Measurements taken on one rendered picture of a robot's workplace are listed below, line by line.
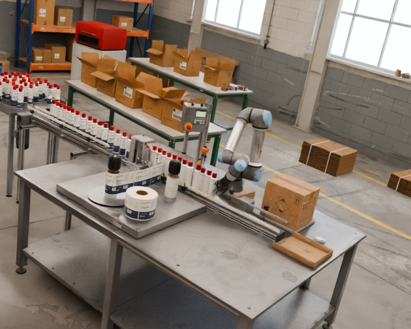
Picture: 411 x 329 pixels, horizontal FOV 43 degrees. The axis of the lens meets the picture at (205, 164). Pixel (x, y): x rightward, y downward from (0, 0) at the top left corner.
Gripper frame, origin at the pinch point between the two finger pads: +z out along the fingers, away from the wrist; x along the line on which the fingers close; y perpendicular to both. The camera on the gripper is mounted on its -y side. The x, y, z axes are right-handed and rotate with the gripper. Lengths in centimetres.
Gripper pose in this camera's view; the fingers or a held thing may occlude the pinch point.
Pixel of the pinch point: (216, 193)
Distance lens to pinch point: 372.4
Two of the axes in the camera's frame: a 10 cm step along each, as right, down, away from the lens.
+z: -5.3, 6.3, 5.7
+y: -6.2, 1.7, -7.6
